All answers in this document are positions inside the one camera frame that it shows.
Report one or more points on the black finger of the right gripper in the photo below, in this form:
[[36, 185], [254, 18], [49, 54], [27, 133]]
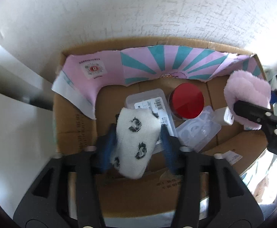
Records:
[[251, 112]]

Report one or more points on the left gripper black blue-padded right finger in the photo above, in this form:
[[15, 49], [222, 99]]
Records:
[[230, 202]]

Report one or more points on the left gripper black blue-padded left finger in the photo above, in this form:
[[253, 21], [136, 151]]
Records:
[[46, 202]]

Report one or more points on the pink fluffy sock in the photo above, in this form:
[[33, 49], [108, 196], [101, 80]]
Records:
[[244, 86]]

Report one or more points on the clear plastic floss box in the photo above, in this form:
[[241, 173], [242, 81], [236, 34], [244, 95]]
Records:
[[198, 132]]

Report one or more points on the red lid round jar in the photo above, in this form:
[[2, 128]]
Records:
[[186, 101]]

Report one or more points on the white panda pattern sock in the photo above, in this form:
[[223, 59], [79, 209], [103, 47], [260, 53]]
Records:
[[137, 133]]

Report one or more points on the clear cotton swab box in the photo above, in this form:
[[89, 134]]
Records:
[[155, 101]]

